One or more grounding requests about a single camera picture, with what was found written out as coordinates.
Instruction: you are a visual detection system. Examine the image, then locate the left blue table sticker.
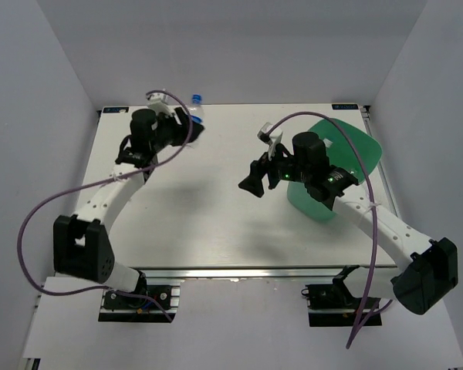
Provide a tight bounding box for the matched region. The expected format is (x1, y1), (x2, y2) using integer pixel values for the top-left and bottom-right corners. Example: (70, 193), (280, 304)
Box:
(102, 106), (129, 114)

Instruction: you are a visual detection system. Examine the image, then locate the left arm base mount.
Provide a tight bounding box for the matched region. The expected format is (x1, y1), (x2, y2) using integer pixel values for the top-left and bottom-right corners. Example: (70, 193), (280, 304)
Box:
(98, 281), (181, 324)

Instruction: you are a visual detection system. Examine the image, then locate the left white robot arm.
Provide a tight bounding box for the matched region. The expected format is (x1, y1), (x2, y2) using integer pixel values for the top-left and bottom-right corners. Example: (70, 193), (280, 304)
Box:
(52, 108), (204, 308)

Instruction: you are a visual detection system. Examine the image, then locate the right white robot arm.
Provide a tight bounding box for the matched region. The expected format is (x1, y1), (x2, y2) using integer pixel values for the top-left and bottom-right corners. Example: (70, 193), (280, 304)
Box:
(238, 131), (458, 315)

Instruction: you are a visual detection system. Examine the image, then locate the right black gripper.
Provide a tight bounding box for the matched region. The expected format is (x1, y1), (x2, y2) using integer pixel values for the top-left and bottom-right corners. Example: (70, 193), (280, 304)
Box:
(238, 140), (309, 198)

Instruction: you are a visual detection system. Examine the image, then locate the purple cable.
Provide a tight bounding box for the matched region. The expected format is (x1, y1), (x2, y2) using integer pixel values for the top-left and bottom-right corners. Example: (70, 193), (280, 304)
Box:
(265, 111), (394, 350)
(17, 89), (196, 323)

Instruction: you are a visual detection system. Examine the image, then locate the blue table sticker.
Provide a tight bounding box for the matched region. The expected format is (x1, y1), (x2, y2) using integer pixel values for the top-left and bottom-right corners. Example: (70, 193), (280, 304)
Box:
(331, 103), (359, 110)
(102, 106), (129, 114)

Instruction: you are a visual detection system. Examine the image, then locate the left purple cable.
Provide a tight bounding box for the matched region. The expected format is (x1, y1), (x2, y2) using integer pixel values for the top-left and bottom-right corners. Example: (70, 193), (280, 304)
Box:
(17, 89), (196, 323)

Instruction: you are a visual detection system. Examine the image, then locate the green plastic bin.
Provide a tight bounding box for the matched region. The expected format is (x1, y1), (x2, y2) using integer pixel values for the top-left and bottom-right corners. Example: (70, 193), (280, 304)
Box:
(287, 119), (382, 222)

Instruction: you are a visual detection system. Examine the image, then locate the blue cap water bottle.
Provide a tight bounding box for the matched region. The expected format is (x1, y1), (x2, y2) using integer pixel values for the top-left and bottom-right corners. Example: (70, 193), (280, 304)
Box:
(188, 94), (204, 124)

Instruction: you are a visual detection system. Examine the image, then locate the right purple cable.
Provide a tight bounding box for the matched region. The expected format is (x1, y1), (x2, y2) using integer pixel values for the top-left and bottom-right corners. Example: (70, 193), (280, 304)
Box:
(265, 111), (394, 350)

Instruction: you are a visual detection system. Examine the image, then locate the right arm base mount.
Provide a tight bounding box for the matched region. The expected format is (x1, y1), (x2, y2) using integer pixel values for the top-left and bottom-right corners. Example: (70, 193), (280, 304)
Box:
(301, 265), (361, 328)

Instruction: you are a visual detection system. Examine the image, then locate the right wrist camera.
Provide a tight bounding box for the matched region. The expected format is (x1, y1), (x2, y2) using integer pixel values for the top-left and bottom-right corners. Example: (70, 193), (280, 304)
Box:
(257, 123), (283, 161)

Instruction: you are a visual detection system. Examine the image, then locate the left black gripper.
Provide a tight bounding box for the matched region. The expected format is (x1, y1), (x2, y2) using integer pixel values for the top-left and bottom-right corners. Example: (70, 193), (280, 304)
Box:
(150, 108), (205, 153)

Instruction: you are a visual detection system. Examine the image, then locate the right blue table sticker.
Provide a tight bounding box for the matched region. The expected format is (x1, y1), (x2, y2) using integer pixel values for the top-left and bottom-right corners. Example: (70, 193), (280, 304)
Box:
(331, 103), (359, 110)

